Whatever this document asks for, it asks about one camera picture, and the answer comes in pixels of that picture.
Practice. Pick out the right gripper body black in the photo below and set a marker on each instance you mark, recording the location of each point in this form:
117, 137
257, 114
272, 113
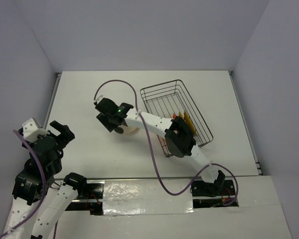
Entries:
110, 118

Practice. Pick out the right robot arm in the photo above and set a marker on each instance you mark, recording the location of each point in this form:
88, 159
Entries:
178, 137

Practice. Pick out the wire dish rack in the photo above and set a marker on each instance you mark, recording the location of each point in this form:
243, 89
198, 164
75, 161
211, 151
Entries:
170, 97

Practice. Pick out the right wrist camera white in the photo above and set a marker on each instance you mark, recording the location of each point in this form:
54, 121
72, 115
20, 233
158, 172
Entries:
98, 100

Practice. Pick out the orange plate front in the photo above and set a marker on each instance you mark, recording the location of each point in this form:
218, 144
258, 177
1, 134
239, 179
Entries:
163, 142

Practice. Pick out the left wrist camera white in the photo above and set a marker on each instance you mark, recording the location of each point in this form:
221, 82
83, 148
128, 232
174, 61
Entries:
31, 130

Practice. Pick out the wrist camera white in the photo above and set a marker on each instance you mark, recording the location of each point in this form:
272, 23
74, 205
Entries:
31, 130
98, 100

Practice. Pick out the silver tape sheet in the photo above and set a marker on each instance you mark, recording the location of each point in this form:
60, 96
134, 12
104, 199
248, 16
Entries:
143, 197

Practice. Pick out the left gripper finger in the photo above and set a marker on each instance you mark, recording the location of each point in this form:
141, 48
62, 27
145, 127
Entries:
66, 135
60, 145

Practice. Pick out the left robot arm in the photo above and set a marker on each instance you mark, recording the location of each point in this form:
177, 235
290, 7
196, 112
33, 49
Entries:
33, 182

